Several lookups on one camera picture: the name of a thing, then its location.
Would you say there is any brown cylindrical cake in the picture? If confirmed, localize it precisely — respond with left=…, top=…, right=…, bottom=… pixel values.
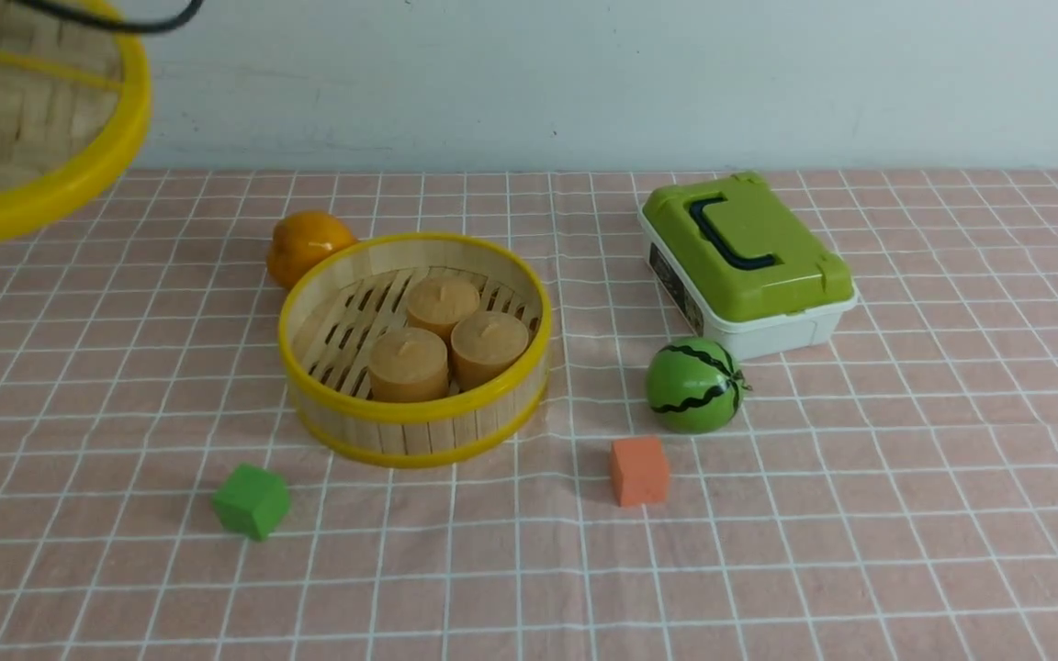
left=366, top=327, right=450, bottom=403
left=449, top=310, right=530, bottom=392
left=406, top=275, right=479, bottom=343

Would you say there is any green toy watermelon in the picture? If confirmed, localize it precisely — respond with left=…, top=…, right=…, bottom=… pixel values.
left=644, top=336, right=752, bottom=435

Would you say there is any brown cylindrical cake front left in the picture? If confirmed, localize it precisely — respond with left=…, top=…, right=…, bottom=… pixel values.
left=366, top=327, right=450, bottom=403

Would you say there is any pink checked tablecloth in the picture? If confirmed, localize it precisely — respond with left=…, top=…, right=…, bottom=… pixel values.
left=0, top=171, right=1058, bottom=660

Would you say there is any bamboo steamer basket yellow rim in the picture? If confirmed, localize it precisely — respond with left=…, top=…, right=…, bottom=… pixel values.
left=278, top=233, right=553, bottom=469

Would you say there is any brown cylindrical cake right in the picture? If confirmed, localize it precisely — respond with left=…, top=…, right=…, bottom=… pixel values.
left=449, top=310, right=530, bottom=392

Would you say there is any green foam cube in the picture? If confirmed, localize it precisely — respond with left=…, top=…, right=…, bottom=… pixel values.
left=211, top=462, right=291, bottom=543

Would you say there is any brown cylindrical cake back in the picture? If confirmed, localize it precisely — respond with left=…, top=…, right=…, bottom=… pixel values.
left=406, top=275, right=479, bottom=343

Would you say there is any yellow bamboo steamer lid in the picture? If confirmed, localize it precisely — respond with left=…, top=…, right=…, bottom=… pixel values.
left=0, top=1, right=152, bottom=241

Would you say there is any green white plastic storage box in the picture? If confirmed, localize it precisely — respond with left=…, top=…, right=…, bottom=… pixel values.
left=638, top=172, right=860, bottom=361

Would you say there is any orange toy bell pepper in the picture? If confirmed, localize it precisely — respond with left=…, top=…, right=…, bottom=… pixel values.
left=265, top=209, right=358, bottom=290

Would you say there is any orange foam cube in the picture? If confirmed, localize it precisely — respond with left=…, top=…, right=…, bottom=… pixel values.
left=609, top=435, right=670, bottom=508

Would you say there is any black cable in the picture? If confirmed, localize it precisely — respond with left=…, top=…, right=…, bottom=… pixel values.
left=11, top=0, right=206, bottom=36

